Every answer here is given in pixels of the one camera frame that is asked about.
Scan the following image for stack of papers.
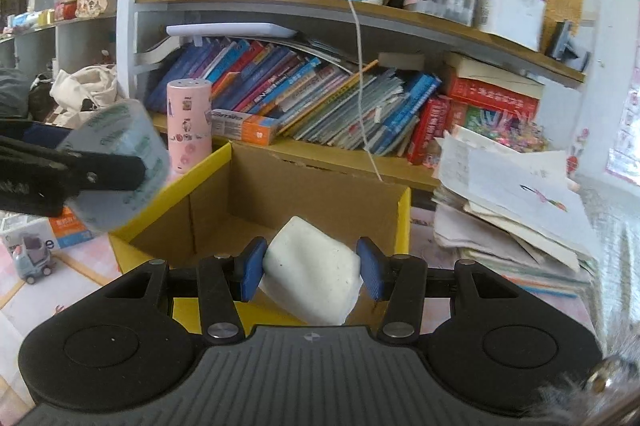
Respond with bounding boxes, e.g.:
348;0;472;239
432;123;601;297

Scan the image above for white lace cloth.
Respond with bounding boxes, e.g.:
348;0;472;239
575;176;640;347

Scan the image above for small grey toy car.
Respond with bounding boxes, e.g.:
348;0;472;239
12;233;55;287

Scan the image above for red pink jar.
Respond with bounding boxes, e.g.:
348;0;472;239
52;0;78;21

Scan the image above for colourful small packets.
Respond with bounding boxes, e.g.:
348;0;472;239
7;10;56;29

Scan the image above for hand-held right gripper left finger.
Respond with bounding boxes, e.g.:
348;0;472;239
102;237;269;341

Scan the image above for orange grey toothpaste box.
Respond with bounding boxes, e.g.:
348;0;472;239
210;108;281;145

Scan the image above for red thick book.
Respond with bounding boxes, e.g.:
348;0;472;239
407;94;451;165

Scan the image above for grey fuzzy fabric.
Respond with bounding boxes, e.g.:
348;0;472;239
535;336;640;426

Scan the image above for colourful printed box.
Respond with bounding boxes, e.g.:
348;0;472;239
450;103;538;141

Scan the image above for dark brown bag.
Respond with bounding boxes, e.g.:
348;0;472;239
27;73;56;121

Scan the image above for yellow cardboard box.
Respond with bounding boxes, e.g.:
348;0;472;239
109;142;412;337

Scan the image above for beige canvas bag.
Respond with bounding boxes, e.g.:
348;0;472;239
50;64;121;129

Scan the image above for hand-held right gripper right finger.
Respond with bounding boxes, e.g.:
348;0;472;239
356;237;526;342

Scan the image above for grey folding stand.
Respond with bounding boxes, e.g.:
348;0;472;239
545;20;591;71

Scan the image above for white wooden bookshelf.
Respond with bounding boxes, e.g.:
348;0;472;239
0;0;640;191

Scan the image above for white pen holder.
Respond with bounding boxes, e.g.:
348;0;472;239
475;0;547;51

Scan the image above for orange white small box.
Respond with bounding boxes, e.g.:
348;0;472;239
0;213;96;251

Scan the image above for pink printed cylinder canister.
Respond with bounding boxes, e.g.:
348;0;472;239
166;79;213;179

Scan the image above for cream paperback book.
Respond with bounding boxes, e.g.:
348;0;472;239
442;53;546;99

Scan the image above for white charging cable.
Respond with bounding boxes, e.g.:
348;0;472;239
309;0;385;183

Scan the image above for long row of colourful books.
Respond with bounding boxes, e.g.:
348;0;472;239
150;38;443;159

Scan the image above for red dictionary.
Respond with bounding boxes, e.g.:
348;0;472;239
445;78;543;117

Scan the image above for clear tape roll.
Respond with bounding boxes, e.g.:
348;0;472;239
56;100;172;231

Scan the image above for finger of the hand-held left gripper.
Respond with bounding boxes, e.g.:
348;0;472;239
0;135;147;217
0;118;71;147

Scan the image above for wall poster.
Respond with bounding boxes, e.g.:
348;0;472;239
605;56;640;187

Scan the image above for white tissue pack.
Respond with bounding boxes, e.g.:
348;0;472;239
257;216;363;327

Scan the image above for white flat lamp bar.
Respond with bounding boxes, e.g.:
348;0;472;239
166;23;296;39

